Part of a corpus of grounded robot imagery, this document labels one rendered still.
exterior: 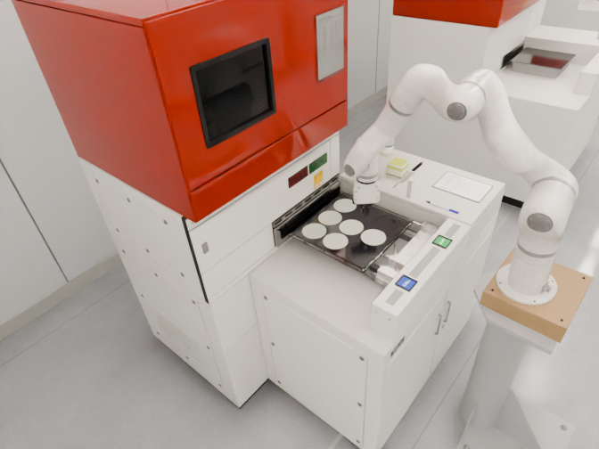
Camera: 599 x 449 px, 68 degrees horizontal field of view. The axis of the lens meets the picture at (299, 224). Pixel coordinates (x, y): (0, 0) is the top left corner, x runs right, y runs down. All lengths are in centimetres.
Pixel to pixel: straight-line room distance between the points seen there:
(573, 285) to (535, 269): 22
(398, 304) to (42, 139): 210
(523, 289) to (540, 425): 96
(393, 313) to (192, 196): 71
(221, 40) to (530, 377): 213
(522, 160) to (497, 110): 16
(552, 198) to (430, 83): 46
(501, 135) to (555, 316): 63
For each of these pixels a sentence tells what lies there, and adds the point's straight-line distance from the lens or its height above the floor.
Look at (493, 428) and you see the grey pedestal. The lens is 239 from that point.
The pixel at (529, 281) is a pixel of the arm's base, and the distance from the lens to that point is 163.
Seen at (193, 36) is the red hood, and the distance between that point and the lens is 124.
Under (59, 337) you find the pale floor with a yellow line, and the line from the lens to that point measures 304.
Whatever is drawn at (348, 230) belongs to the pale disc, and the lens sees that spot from 181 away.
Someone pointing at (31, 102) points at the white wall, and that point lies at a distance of 274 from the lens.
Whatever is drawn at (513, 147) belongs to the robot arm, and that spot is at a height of 142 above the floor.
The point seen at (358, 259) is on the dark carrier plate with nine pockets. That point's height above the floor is 90.
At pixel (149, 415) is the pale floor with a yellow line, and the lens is 250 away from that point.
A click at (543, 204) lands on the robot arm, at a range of 138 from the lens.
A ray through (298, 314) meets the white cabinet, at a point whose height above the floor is 76.
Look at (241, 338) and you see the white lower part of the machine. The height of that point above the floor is 51.
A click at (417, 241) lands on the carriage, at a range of 181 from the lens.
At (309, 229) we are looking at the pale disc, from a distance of 182.
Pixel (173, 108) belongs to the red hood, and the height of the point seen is 160.
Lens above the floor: 205
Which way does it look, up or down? 38 degrees down
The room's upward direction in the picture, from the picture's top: 5 degrees counter-clockwise
